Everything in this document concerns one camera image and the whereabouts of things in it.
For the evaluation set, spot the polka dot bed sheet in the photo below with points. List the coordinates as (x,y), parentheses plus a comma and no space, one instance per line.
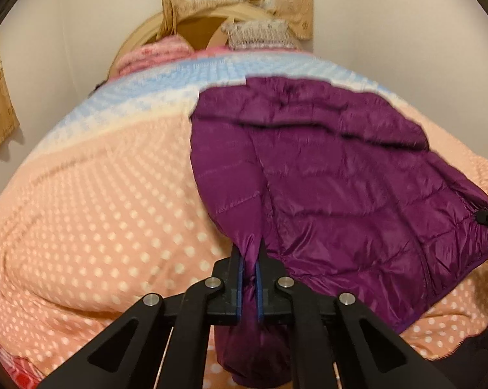
(106,210)

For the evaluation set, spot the red patterned mattress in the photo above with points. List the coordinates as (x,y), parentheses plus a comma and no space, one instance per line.
(13,366)

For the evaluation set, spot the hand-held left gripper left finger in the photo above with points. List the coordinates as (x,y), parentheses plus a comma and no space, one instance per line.
(239,281)

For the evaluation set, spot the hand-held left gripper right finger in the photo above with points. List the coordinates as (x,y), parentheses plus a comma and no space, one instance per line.
(259,283)

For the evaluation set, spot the grey patterned pillow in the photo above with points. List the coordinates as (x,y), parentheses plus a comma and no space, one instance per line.
(256,32)

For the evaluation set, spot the folded pink blanket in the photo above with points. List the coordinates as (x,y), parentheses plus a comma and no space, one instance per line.
(154,54)

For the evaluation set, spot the purple hooded puffer jacket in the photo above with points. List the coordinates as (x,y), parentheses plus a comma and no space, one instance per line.
(349,178)

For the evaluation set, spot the cream wooden headboard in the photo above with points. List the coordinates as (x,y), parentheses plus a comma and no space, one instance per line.
(195,28)

